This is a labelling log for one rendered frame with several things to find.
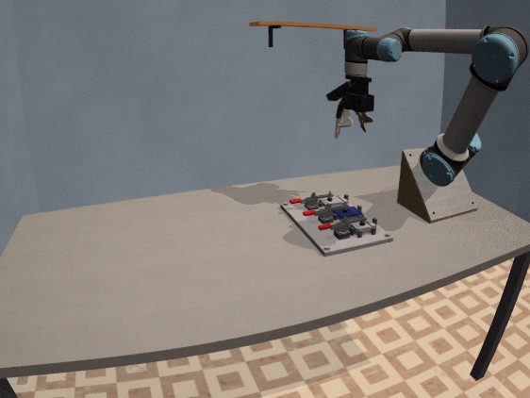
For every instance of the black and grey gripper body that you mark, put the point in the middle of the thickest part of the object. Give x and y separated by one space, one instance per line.
358 97

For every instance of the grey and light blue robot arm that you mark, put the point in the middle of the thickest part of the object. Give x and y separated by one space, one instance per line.
495 58

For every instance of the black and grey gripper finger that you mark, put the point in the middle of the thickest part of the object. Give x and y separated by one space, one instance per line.
364 118
343 117

